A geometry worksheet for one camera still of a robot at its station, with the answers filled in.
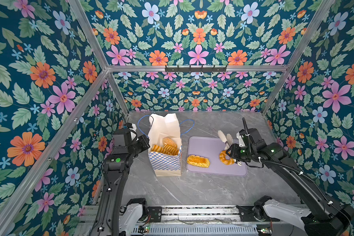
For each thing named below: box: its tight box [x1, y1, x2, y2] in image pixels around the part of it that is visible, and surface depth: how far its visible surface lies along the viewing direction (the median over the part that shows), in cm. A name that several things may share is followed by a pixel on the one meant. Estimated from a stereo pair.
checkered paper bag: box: [147, 113, 183, 177], surface depth 80 cm
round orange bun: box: [162, 137, 178, 148], surface depth 99 cm
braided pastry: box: [186, 154, 211, 169], surface depth 90 cm
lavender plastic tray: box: [186, 136, 248, 177], surface depth 91 cm
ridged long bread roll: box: [151, 144, 179, 156], surface depth 85 cm
